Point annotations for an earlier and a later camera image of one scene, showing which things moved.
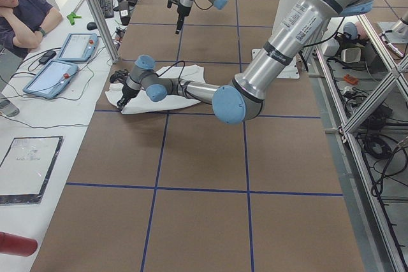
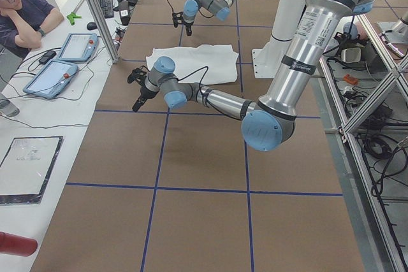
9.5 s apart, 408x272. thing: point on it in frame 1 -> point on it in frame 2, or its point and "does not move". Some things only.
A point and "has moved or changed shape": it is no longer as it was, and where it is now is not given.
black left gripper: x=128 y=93 -> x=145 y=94
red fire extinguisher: x=14 y=244 does not move
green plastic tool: x=72 y=16 does not move
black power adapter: x=48 y=56 does not move
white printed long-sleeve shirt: x=194 y=72 has moved or changed shape
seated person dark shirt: x=24 y=17 does not move
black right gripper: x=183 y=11 -> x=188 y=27
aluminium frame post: x=97 y=12 does not move
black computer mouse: x=91 y=26 does not move
